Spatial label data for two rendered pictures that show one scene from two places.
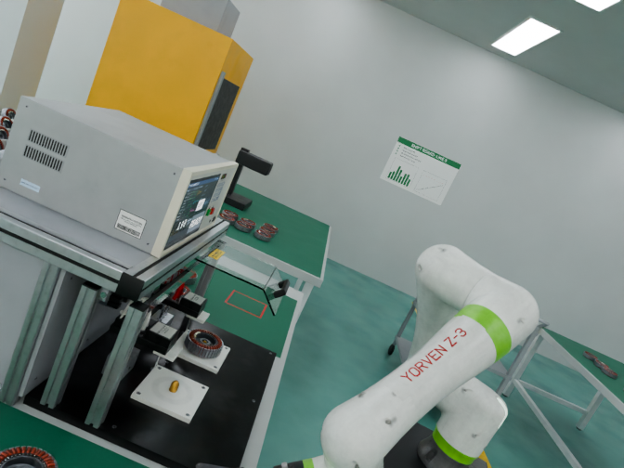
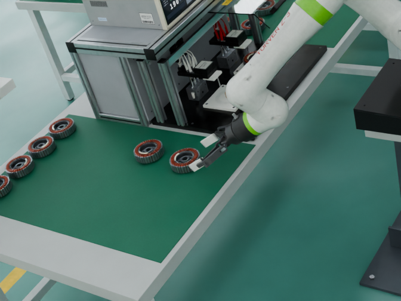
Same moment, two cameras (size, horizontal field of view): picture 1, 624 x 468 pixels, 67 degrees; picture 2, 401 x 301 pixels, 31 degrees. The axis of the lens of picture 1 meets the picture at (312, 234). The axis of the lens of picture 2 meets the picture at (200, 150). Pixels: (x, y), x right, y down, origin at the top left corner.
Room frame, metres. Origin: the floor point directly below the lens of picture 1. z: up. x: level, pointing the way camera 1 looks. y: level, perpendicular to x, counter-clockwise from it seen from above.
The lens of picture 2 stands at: (-0.83, -1.40, 2.24)
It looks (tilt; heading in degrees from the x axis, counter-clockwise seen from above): 34 degrees down; 44
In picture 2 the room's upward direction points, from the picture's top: 17 degrees counter-clockwise
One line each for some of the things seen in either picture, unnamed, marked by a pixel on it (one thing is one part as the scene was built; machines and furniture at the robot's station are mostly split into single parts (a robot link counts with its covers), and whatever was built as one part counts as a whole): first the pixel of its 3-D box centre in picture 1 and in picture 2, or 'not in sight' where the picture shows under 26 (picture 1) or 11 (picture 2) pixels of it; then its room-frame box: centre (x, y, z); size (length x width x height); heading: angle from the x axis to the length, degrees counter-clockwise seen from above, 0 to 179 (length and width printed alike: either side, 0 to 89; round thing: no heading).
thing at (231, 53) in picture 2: (159, 324); (227, 58); (1.28, 0.30, 0.80); 0.08 x 0.05 x 0.06; 1
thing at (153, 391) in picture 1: (172, 392); (228, 97); (1.04, 0.15, 0.78); 0.15 x 0.15 x 0.01; 1
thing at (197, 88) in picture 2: (121, 360); (197, 89); (1.04, 0.30, 0.80); 0.08 x 0.05 x 0.06; 1
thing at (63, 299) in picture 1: (120, 285); (183, 46); (1.16, 0.41, 0.92); 0.66 x 0.01 x 0.30; 1
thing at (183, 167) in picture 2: not in sight; (185, 160); (0.66, 0.10, 0.77); 0.11 x 0.11 x 0.04
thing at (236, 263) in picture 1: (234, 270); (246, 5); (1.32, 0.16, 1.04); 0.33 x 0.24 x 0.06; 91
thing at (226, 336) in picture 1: (180, 371); (241, 84); (1.16, 0.17, 0.76); 0.64 x 0.47 x 0.02; 1
